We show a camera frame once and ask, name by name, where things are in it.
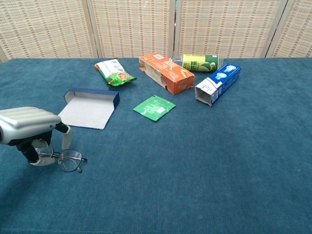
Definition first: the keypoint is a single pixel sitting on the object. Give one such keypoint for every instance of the green snack bag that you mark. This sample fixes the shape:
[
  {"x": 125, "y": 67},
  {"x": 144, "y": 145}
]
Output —
[{"x": 114, "y": 73}]

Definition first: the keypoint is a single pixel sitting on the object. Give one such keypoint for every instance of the thin wire-frame eyeglasses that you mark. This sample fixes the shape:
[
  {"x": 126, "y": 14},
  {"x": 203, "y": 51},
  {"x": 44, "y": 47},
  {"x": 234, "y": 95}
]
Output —
[{"x": 70, "y": 161}]

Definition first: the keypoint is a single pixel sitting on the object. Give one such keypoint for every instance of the navy blue glasses case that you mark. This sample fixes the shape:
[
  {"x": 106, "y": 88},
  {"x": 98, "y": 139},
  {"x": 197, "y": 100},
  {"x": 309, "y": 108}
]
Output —
[{"x": 85, "y": 109}]

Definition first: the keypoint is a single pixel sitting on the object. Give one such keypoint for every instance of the green label tea bottle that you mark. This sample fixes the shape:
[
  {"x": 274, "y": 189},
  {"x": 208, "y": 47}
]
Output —
[{"x": 200, "y": 63}]

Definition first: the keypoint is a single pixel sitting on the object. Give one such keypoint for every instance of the orange carton box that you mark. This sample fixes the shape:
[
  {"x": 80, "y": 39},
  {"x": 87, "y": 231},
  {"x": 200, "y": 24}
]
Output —
[{"x": 168, "y": 73}]

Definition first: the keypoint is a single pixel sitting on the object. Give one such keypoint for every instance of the blue felt table cover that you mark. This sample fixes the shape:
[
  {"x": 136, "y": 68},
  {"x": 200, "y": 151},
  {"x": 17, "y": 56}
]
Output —
[{"x": 170, "y": 170}]

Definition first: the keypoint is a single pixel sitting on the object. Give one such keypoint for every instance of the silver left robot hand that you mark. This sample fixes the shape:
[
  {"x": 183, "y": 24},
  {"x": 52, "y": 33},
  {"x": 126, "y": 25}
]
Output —
[{"x": 26, "y": 119}]

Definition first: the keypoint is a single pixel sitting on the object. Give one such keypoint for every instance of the woven bamboo screen panel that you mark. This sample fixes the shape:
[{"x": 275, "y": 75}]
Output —
[
  {"x": 131, "y": 26},
  {"x": 226, "y": 26},
  {"x": 2, "y": 56},
  {"x": 44, "y": 26},
  {"x": 297, "y": 31}
]

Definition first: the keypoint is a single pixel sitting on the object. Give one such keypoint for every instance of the blue light bulb box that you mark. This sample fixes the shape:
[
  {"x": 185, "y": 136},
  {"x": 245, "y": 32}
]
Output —
[{"x": 219, "y": 85}]

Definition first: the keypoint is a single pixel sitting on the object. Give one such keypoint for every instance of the green flat sachet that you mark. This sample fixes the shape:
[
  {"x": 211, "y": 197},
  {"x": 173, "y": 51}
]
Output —
[{"x": 153, "y": 108}]

